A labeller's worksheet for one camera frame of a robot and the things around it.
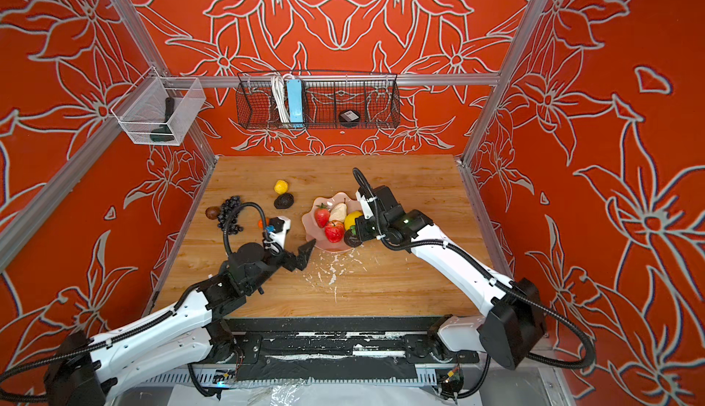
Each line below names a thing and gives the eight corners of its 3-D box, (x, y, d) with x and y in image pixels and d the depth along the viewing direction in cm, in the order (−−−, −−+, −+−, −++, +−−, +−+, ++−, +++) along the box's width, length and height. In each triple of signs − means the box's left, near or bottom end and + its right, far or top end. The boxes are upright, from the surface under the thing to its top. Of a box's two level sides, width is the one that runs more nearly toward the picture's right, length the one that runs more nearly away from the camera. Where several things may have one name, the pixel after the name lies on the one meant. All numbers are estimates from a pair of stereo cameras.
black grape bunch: (223, 236, 98) (217, 229, 94) (223, 206, 107) (218, 199, 103) (243, 231, 99) (239, 224, 95) (241, 202, 108) (237, 194, 104)
